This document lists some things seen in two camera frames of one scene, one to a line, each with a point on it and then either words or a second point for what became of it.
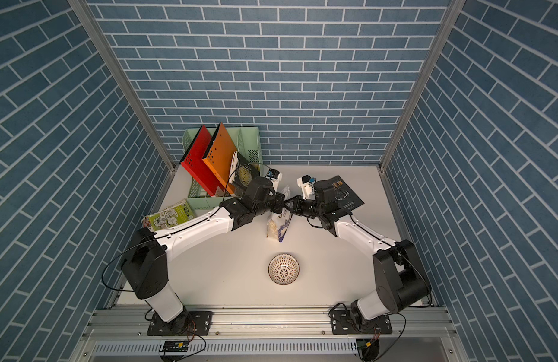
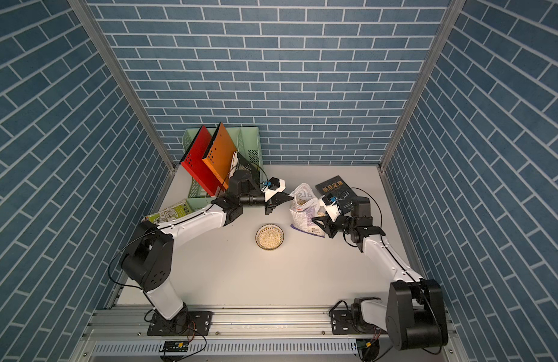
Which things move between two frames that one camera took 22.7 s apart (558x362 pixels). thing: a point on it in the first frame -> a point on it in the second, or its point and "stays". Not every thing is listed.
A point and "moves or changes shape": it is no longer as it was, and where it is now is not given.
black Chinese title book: [347, 198] stays
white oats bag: [278, 222] moves or changes shape
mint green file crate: [246, 142] stays
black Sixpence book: [242, 172] stays
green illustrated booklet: [169, 216] stays
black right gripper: [298, 205] -> [329, 227]
